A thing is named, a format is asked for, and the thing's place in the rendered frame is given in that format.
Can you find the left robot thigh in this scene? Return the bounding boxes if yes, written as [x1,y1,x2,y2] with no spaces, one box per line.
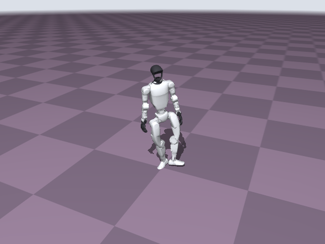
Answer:
[168,111,180,144]

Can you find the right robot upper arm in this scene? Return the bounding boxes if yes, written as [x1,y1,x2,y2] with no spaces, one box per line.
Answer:
[141,85,150,110]

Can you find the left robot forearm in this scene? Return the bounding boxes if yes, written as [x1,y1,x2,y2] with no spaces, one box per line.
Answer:
[173,100,181,114]

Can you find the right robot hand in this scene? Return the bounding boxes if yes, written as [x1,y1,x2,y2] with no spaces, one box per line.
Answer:
[141,120,147,133]

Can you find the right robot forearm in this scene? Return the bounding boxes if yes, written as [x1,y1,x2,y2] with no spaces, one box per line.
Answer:
[141,104,148,122]

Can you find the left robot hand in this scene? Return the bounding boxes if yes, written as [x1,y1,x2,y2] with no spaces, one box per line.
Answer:
[177,111,182,126]

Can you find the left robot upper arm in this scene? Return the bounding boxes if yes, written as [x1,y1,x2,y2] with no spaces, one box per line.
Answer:
[166,80,178,102]

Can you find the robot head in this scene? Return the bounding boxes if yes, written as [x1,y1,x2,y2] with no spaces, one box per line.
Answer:
[150,65,163,84]

